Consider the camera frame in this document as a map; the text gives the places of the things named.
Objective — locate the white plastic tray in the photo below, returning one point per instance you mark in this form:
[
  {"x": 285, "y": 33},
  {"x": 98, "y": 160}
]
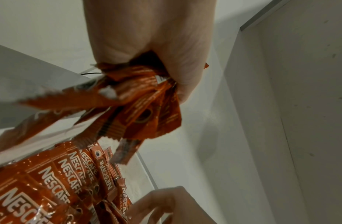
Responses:
[{"x": 140, "y": 175}]

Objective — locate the bunch of Nescafe sachets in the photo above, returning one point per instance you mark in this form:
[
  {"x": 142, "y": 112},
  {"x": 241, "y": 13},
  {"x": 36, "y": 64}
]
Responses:
[{"x": 132, "y": 105}]

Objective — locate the pile of red Nescafe sachets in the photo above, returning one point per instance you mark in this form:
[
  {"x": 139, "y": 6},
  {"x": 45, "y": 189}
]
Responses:
[{"x": 49, "y": 186}]

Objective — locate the person's right hand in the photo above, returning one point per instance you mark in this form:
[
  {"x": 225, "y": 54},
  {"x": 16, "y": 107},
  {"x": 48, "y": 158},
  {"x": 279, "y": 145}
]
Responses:
[{"x": 173, "y": 207}]

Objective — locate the person's left hand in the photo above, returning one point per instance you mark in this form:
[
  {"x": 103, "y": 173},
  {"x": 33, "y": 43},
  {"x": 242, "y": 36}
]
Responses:
[{"x": 160, "y": 32}]

